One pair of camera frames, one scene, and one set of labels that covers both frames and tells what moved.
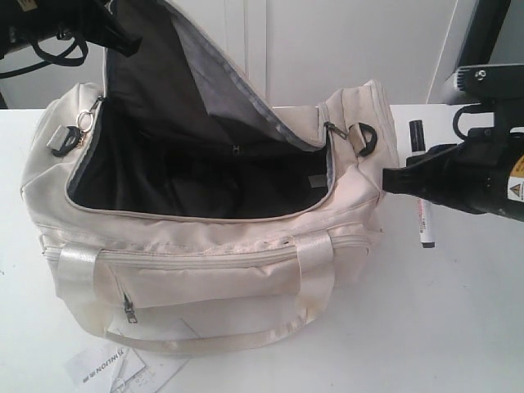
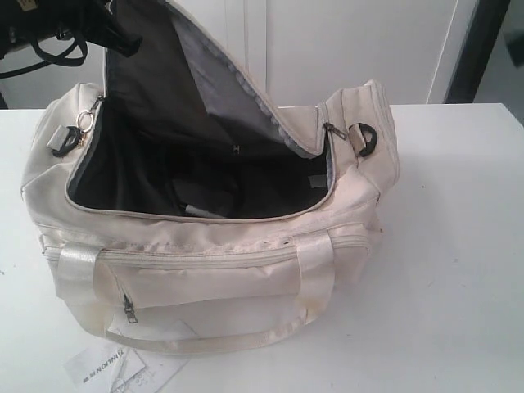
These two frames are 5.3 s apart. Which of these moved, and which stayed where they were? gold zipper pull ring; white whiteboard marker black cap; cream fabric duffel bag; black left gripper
Moved: white whiteboard marker black cap
Stayed: cream fabric duffel bag; gold zipper pull ring; black left gripper
